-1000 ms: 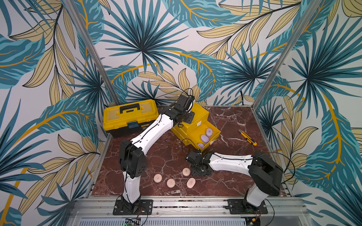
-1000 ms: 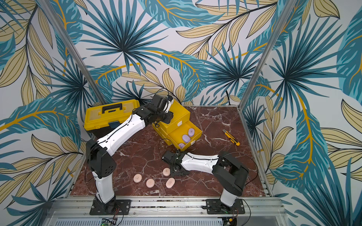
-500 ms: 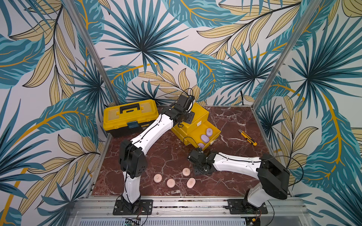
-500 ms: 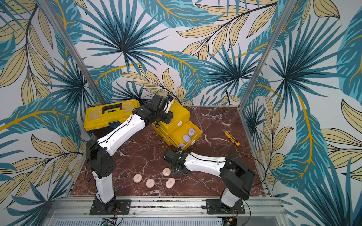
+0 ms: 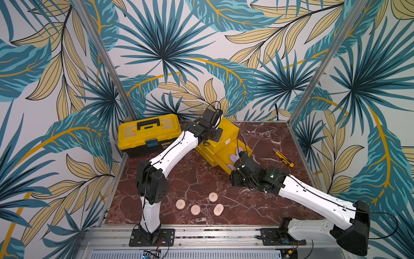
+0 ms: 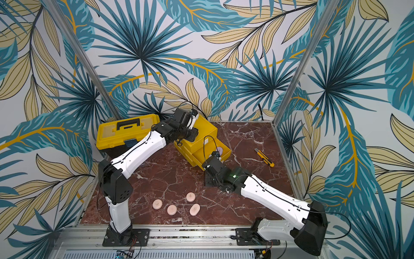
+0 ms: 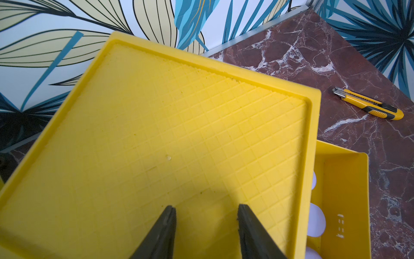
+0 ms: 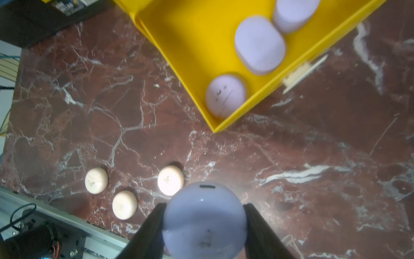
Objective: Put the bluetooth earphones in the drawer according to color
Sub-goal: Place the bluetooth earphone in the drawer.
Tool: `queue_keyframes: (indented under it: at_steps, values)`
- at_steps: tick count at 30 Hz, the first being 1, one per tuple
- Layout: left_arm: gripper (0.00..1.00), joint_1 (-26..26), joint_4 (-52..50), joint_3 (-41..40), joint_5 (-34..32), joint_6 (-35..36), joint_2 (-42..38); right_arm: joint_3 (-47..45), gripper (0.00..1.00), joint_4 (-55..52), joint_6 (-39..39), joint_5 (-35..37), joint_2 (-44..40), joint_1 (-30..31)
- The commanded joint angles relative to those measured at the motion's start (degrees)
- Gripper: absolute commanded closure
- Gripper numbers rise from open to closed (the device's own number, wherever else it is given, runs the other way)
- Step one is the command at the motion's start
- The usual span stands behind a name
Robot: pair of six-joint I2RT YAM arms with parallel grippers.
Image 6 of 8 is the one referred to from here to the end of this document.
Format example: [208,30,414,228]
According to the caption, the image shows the yellow drawer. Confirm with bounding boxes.
[192,137,231,171]

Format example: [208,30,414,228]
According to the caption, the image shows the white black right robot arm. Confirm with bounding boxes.
[203,165,328,256]

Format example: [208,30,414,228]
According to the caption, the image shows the yellow plastic drawer cabinet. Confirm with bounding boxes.
[174,115,218,168]

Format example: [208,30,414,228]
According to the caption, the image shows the pink round earphone case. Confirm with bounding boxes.
[167,205,177,216]
[186,192,196,202]
[152,199,163,210]

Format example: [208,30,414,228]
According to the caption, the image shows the pink oval earphone case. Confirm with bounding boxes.
[190,204,201,216]

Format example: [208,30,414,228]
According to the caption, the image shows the yellow black utility knife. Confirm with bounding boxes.
[254,148,274,168]

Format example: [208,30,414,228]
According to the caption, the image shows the yellow black plastic toolbox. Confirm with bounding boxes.
[96,114,160,158]

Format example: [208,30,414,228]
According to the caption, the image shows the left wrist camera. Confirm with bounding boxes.
[172,108,199,130]

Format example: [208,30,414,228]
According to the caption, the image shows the left aluminium frame post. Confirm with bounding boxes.
[44,0,122,120]

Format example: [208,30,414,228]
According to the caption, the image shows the aluminium frame post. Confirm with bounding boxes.
[272,1,339,129]
[44,0,122,120]

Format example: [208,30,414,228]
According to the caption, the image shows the right aluminium frame post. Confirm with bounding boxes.
[272,1,339,129]

